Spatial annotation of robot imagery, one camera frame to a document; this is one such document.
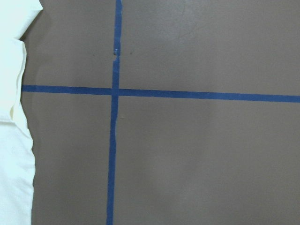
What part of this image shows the cream long-sleeve cat shirt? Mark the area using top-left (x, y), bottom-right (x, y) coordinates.
top-left (0, 0), bottom-right (43, 225)

